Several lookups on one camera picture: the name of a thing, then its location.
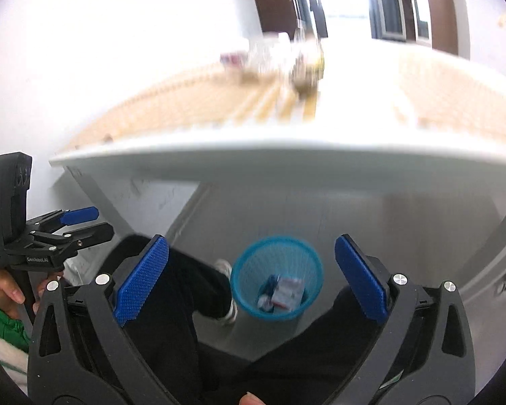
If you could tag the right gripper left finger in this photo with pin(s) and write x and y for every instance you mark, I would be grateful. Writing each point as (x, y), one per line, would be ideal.
(80, 353)

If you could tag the yellow checkered tablecloth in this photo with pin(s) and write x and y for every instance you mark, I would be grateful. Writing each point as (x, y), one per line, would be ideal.
(429, 91)

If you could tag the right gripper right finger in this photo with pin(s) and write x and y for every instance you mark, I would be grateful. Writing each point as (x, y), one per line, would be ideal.
(423, 352)

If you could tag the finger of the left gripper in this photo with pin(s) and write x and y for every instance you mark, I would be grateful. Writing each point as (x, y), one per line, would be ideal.
(79, 216)
(91, 236)

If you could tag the person's right hand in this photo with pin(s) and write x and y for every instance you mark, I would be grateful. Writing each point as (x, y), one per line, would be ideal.
(250, 399)

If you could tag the right leg black trousers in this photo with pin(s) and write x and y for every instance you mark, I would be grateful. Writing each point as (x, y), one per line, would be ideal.
(308, 368)

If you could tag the green left sleeve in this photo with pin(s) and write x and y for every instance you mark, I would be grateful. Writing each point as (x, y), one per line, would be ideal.
(12, 331)

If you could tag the cabinet with glass doors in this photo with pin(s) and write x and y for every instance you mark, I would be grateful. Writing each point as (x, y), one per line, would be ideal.
(437, 24)

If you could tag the white blue carton trash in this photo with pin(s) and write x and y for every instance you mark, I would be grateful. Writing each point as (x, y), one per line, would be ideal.
(280, 293)

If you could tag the person's left hand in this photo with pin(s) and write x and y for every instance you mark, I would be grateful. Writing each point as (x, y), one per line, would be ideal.
(11, 296)

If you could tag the blue mesh trash basket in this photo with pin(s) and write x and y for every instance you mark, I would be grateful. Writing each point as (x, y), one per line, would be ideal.
(281, 255)

